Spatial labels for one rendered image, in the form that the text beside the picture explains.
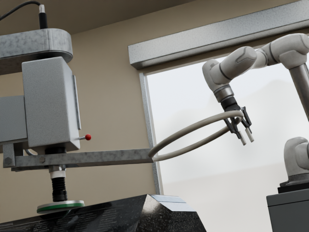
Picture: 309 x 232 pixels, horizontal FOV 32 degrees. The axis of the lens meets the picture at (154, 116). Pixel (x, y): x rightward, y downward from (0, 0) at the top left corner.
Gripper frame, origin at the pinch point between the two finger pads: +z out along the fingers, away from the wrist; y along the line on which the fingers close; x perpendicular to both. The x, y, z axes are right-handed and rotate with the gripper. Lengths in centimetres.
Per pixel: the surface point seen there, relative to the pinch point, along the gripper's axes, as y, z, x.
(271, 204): -16, 33, -42
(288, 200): -23, 35, -38
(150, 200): 60, 12, 21
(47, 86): 77, -58, -3
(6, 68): 90, -81, -20
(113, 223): 77, 14, 19
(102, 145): -33, -147, -519
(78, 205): 84, -2, -10
